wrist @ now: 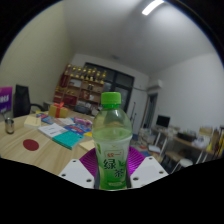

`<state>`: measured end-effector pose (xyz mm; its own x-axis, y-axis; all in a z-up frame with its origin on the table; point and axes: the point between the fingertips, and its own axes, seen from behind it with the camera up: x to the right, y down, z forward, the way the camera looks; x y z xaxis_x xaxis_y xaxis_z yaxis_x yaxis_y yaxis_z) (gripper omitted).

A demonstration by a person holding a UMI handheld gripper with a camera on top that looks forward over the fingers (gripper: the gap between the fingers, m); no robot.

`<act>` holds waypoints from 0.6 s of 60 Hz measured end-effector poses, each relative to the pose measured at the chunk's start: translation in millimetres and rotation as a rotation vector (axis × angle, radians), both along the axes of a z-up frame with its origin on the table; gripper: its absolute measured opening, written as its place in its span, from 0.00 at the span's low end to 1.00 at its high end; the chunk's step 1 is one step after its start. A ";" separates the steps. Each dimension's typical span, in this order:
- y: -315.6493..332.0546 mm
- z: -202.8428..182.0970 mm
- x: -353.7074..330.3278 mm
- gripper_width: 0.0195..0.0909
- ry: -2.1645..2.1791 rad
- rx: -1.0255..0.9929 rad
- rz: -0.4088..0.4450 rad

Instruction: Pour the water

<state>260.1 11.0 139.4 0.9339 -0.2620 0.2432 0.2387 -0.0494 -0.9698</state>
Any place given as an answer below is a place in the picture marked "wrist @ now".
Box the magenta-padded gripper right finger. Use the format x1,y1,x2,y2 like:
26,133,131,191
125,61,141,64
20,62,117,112
126,145,170,189

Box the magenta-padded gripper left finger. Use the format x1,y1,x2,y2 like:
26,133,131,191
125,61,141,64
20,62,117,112
58,147,100,190

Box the green-capped green tea bottle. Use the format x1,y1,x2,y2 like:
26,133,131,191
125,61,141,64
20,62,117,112
91,91,134,191

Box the tan notebook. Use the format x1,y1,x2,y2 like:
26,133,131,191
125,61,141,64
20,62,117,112
77,139,97,153

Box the teal book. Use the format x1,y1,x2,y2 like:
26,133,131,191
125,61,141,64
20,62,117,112
51,130,85,151

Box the white round stool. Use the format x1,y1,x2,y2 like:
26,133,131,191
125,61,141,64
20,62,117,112
174,157,195,174

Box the blue printed book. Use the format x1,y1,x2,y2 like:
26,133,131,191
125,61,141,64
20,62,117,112
63,123,92,136

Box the cluttered wooden desk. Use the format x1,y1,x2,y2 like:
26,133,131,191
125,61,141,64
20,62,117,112
150,125,224,168

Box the white printed book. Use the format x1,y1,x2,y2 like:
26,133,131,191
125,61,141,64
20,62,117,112
37,122,69,139

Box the black computer monitor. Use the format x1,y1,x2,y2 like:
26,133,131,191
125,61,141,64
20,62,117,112
155,114,172,130

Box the pink pouch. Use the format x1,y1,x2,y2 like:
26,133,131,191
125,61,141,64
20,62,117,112
73,116,93,126

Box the flat round red coaster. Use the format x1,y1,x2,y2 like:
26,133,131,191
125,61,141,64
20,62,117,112
22,138,41,152

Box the small blue booklet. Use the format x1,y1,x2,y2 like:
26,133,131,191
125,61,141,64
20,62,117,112
40,115,56,126

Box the yellow gift box red ribbon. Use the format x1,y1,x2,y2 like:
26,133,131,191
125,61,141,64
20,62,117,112
48,101,70,119

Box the cream closed book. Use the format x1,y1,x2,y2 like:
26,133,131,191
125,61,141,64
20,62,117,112
23,114,43,129

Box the small metal cup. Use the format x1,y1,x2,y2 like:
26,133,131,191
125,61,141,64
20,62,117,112
4,117,16,135

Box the wooden shelf unit with trophies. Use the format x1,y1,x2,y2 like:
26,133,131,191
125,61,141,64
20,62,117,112
52,63,108,108

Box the dark framed window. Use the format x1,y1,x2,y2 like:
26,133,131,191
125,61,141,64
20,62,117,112
82,61,136,114

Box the black office chair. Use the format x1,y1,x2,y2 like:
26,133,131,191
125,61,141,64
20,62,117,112
12,84,45,118

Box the purple sign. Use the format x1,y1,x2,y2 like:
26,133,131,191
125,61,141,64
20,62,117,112
0,86,14,113

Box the long ceiling light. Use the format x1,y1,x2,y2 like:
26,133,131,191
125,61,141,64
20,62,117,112
141,0,165,16

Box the white wall air conditioner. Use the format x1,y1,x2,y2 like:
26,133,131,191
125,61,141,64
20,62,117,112
146,79,165,93

